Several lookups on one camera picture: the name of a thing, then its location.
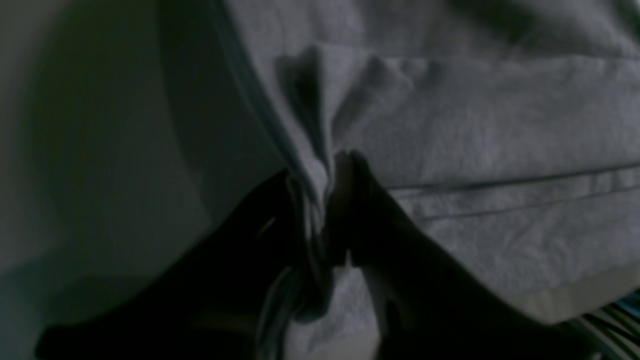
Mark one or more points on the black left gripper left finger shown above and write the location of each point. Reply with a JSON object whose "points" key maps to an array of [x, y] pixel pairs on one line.
{"points": [[204, 307]]}

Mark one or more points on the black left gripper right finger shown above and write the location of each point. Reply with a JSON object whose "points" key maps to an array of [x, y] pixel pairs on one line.
{"points": [[427, 305]]}

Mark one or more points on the grey T-shirt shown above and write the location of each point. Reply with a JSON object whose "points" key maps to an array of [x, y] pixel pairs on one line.
{"points": [[506, 130]]}

